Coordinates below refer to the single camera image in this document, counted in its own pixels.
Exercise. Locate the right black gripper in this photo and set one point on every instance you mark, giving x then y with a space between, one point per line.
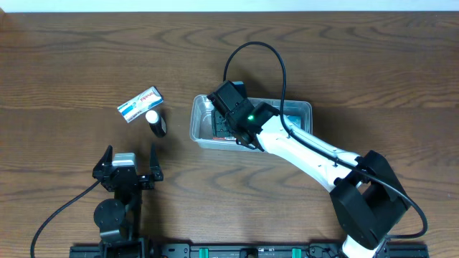
220 124

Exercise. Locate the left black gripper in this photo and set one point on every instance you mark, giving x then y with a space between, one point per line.
144 177

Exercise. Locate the blue Kool Fever box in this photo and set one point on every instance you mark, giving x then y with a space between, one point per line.
296 120

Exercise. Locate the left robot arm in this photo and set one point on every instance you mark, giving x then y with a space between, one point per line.
119 218

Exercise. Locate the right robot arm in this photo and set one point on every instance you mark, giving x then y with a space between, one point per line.
365 192

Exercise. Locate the clear plastic container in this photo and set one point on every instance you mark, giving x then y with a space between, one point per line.
201 123

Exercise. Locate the dark bottle white cap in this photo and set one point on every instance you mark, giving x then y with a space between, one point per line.
156 123

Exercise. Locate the white Panadol box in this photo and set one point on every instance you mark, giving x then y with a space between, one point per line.
140 104

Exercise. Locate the black mounting rail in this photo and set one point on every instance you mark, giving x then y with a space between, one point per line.
325 250

